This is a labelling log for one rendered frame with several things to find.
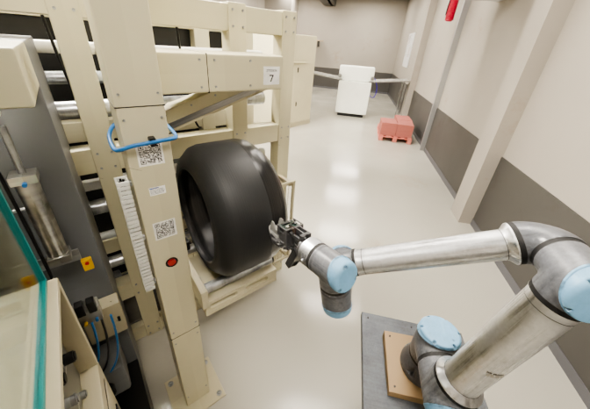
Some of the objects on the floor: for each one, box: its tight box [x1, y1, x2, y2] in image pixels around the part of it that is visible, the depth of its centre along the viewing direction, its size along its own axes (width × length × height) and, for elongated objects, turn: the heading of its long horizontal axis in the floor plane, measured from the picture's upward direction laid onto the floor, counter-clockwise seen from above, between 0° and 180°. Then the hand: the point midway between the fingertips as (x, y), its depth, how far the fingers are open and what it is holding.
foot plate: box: [164, 356, 226, 409], centre depth 159 cm, size 27×27×2 cm
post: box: [75, 0, 209, 406], centre depth 101 cm, size 13×13×250 cm
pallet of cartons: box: [377, 115, 414, 145], centre depth 650 cm, size 109×75×41 cm
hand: (272, 228), depth 100 cm, fingers closed
